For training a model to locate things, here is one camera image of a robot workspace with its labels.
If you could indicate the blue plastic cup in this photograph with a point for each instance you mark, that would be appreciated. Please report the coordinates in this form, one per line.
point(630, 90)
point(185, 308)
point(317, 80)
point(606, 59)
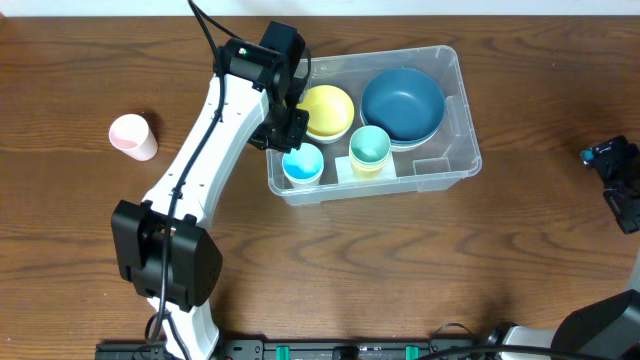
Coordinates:
point(304, 164)

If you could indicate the white plastic cup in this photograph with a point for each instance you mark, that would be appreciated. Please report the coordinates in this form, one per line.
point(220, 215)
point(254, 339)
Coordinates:
point(304, 183)

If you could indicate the pink plastic cup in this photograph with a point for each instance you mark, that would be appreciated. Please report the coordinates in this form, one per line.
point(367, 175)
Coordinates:
point(132, 135)

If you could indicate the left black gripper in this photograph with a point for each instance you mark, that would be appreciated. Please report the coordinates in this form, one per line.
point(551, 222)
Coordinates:
point(282, 135)

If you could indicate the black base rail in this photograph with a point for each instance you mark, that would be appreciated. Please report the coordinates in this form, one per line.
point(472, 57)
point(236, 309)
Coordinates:
point(453, 346)

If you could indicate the yellow plastic cup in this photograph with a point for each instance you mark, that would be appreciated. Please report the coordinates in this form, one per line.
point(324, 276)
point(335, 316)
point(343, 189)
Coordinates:
point(367, 175)
point(354, 159)

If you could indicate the white small bowl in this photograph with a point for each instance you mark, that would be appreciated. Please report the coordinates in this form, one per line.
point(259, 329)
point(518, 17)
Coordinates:
point(326, 139)

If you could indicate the dark blue bowl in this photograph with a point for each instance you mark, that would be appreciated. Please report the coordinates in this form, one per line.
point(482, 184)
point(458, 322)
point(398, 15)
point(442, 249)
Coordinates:
point(403, 91)
point(404, 130)

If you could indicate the beige large bowl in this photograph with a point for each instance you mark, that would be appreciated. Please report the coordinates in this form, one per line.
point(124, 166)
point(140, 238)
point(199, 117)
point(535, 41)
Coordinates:
point(406, 147)

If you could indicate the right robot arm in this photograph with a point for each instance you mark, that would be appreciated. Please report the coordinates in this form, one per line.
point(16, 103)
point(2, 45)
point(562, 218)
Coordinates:
point(608, 328)

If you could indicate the clear plastic storage container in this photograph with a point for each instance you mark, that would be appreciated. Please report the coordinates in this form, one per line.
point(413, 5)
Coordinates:
point(451, 154)

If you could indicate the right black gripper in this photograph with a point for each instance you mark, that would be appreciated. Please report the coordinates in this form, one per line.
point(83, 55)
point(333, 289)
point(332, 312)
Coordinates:
point(615, 163)

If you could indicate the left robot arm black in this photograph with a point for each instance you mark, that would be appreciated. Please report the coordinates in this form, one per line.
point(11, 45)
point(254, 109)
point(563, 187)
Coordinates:
point(162, 243)

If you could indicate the green plastic cup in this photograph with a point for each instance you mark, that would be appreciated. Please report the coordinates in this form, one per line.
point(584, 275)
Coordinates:
point(370, 145)

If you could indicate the yellow small bowl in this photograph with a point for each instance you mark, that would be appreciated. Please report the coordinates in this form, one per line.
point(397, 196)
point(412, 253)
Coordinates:
point(331, 110)

